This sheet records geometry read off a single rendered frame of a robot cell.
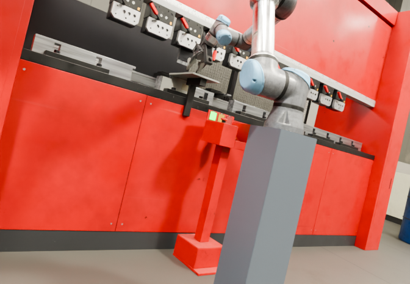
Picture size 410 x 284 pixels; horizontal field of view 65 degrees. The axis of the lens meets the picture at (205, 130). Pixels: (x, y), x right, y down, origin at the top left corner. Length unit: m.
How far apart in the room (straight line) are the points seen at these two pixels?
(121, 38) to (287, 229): 1.70
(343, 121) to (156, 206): 2.41
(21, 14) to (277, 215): 1.22
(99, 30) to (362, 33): 2.25
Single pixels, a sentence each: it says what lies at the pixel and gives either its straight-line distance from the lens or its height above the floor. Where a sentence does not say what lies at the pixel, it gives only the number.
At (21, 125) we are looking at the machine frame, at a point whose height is 0.55.
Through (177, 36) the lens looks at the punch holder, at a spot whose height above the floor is 1.21.
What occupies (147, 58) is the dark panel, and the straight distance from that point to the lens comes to 2.45.
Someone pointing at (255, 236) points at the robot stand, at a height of 0.40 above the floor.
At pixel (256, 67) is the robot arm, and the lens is 1.14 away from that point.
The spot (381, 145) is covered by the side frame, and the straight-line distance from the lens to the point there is 3.47.
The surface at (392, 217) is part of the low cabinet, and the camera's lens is 6.44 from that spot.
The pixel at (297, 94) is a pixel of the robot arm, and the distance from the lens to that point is 1.22.
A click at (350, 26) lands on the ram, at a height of 1.90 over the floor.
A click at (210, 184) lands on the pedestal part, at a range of 1.81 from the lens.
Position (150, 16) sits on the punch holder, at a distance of 1.90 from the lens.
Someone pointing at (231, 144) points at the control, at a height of 0.68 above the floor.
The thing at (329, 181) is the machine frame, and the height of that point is 0.56.
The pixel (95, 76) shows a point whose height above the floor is 0.85.
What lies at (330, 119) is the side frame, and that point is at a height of 1.18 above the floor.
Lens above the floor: 0.69
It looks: 1 degrees up
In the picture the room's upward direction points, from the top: 13 degrees clockwise
